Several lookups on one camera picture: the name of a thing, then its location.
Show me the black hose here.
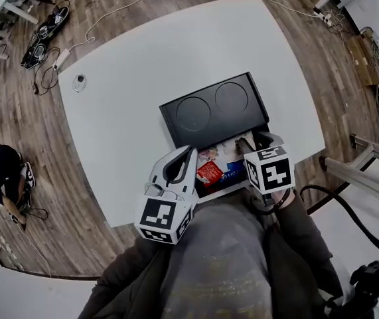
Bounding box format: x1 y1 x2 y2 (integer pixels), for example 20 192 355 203
300 184 379 255

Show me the white pink-print packet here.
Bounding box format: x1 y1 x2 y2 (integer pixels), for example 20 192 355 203
197 140 246 171

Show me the aluminium ladder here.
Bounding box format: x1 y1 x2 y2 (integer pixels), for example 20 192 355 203
318 134 379 209

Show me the large red packet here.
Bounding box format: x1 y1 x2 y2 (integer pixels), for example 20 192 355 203
196 160 225 188

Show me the black equipment case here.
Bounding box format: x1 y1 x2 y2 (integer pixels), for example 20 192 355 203
21 6 70 70

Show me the person's grey shirt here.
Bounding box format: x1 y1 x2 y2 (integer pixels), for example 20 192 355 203
161 191 273 319

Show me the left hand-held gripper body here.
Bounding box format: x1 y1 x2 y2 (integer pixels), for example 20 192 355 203
134 181 199 245

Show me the person's left forearm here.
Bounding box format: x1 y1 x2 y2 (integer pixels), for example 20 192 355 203
79 236 177 319

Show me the black drawer box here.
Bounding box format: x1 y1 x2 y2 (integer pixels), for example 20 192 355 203
159 71 271 201

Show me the blue grid-print packet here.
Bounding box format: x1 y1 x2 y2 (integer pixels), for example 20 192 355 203
220 160 248 183

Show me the black camera rig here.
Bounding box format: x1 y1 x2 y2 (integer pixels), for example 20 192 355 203
350 247 379 319

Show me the round cable grommet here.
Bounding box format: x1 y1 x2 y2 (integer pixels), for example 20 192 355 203
72 74 88 94

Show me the cardboard box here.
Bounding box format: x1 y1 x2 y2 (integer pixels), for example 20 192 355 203
346 27 379 86

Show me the white power strip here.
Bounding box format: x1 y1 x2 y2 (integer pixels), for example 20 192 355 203
313 7 333 27
52 48 72 70

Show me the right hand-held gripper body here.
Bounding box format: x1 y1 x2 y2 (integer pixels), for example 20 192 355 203
244 144 296 207

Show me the person's right forearm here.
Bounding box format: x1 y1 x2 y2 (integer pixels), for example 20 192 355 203
265 187 344 298

